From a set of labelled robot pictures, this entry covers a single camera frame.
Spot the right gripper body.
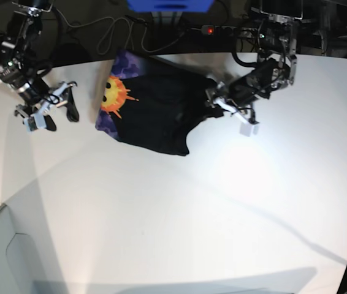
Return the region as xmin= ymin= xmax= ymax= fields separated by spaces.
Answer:
xmin=14 ymin=81 xmax=78 ymax=118

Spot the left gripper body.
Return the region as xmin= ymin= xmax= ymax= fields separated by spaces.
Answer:
xmin=205 ymin=81 xmax=258 ymax=124

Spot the black T-shirt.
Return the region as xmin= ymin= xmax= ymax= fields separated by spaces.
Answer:
xmin=95 ymin=50 xmax=224 ymax=156

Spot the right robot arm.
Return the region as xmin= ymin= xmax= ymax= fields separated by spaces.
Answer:
xmin=0 ymin=1 xmax=79 ymax=132

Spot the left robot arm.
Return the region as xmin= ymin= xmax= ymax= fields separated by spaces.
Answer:
xmin=206 ymin=1 xmax=303 ymax=126

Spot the grey power strip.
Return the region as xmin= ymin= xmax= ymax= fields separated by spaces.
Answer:
xmin=200 ymin=25 xmax=257 ymax=38

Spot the blue box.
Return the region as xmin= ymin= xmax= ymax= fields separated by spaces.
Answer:
xmin=127 ymin=0 xmax=214 ymax=13

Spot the grey looped cable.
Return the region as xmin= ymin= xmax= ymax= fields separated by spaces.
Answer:
xmin=59 ymin=15 xmax=186 ymax=56

